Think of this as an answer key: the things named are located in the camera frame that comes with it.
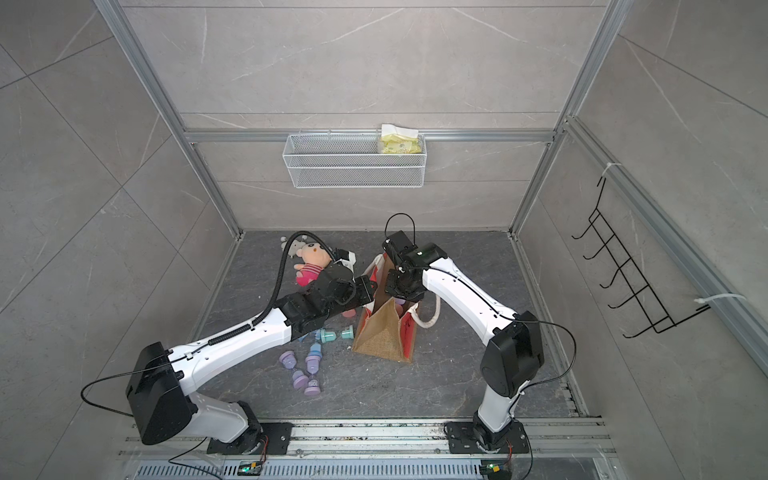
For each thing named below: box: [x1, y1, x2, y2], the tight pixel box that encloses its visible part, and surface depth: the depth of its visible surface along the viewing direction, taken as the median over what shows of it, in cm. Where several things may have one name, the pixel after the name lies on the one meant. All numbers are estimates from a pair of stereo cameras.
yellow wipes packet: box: [380, 124, 422, 154], surface depth 87 cm
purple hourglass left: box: [279, 350, 309, 390], surface depth 85 cm
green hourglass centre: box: [320, 324, 354, 343], surface depth 91 cm
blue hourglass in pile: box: [308, 342, 323, 356], surface depth 88 cm
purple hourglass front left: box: [304, 379, 321, 397], surface depth 81 cm
